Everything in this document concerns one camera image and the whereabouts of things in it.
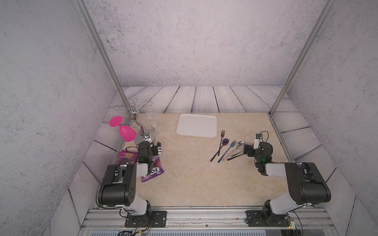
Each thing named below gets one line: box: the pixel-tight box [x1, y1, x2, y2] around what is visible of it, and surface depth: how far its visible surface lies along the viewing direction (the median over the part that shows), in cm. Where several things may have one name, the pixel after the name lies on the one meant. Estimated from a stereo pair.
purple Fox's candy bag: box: [141, 155, 165, 183], surface depth 90 cm
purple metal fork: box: [217, 129, 225, 156], surface depth 110 cm
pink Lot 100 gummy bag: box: [114, 149, 140, 165], surface depth 91 cm
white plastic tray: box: [176, 113, 219, 139], surface depth 116 cm
